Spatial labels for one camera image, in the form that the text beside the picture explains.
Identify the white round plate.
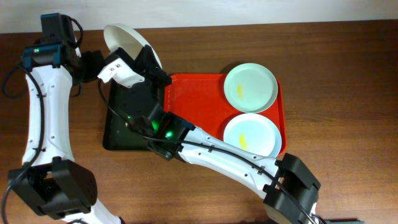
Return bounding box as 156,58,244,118
103,24,150,60

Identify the light blue round plate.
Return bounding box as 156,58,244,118
223,113,282,157

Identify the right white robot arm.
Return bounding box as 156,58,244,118
99,45,322,223

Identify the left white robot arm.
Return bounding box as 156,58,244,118
8,45,123,223

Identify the black plastic tray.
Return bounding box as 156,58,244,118
103,80,163,152

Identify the red plastic tray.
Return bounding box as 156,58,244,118
164,73,286,156

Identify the mint green round plate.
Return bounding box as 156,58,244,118
223,63,279,113

